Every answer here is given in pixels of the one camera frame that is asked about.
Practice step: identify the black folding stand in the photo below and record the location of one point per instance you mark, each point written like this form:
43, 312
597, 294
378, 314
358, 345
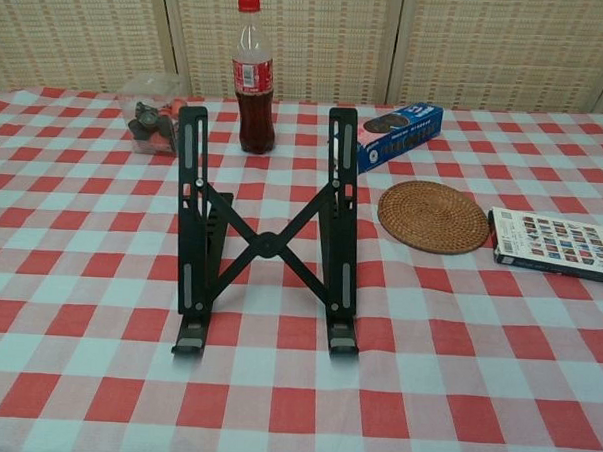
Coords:
266, 244

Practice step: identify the cola bottle with red cap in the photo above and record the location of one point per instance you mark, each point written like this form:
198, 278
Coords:
258, 119

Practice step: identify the round woven rattan coaster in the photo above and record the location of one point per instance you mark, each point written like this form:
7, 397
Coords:
432, 216

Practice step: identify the blue cookie box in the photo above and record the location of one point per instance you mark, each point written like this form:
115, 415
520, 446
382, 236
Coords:
411, 130

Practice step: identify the clear bag of snacks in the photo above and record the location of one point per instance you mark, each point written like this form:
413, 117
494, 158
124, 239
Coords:
151, 124

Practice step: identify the red white checked tablecloth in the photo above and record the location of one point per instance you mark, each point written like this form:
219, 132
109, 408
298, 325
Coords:
77, 326

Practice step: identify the flat box with picture grid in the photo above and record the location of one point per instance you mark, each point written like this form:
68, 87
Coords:
551, 237

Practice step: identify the bamboo folding screen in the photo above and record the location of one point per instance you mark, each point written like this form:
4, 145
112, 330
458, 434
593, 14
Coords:
90, 26

